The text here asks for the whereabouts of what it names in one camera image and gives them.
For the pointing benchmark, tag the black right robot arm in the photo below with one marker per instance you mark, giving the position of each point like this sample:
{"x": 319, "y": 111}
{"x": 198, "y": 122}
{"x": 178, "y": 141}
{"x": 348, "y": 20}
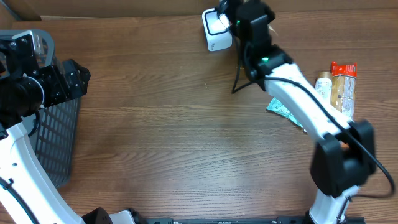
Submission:
{"x": 344, "y": 154}

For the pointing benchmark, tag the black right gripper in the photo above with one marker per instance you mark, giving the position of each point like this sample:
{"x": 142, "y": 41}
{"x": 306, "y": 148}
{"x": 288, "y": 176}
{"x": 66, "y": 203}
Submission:
{"x": 269, "y": 16}

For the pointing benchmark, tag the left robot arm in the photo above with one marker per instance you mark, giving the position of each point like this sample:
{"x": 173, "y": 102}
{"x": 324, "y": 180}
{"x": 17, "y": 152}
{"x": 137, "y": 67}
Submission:
{"x": 28, "y": 194}

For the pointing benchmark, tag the white tube with gold cap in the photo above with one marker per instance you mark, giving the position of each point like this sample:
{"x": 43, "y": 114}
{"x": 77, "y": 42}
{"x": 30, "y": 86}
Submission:
{"x": 323, "y": 85}

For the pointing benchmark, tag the mint green wipes packet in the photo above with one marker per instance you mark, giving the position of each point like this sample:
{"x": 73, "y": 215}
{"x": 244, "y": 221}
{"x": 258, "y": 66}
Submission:
{"x": 277, "y": 107}

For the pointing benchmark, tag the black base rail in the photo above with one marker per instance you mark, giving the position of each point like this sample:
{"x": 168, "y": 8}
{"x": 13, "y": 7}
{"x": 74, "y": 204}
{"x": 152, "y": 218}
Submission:
{"x": 278, "y": 220}

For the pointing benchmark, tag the brown clear snack bag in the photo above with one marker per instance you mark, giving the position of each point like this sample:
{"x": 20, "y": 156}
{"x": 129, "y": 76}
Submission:
{"x": 271, "y": 28}

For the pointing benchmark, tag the white barcode scanner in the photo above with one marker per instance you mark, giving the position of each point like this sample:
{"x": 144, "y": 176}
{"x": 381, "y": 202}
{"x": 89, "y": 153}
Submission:
{"x": 216, "y": 30}

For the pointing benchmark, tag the grey plastic mesh basket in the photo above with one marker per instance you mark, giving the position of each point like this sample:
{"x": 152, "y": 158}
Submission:
{"x": 47, "y": 106}

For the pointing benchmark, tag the orange spaghetti packet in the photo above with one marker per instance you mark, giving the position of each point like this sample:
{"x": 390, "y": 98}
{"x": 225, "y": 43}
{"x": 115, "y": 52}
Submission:
{"x": 343, "y": 87}

